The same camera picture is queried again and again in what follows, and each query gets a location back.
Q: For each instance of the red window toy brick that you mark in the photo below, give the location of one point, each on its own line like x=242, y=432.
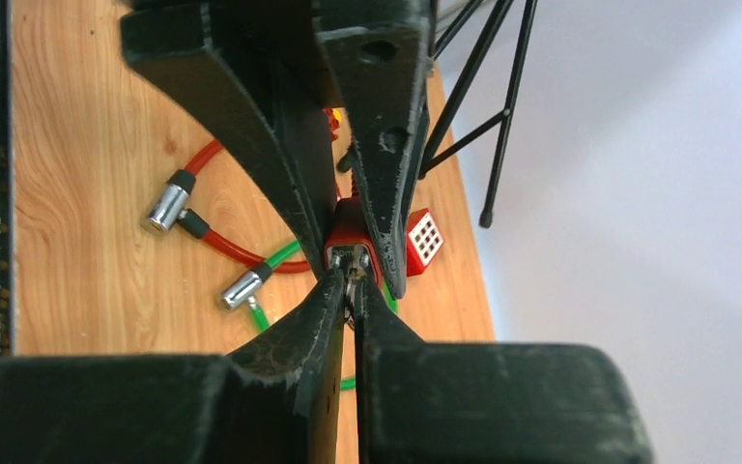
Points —
x=424, y=241

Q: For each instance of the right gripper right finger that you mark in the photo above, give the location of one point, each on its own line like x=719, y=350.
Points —
x=422, y=401

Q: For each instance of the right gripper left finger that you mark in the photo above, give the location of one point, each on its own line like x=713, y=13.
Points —
x=273, y=400

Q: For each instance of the black perforated music stand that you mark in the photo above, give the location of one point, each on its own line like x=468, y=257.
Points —
x=488, y=42

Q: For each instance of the red cable lock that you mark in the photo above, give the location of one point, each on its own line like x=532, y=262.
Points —
x=217, y=206

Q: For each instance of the silver keys of wire lock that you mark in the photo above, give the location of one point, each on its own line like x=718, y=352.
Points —
x=354, y=276

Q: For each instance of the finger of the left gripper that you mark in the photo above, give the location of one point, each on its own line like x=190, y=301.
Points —
x=377, y=52
x=204, y=56

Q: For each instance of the red green toy car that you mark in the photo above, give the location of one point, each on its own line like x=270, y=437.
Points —
x=337, y=123

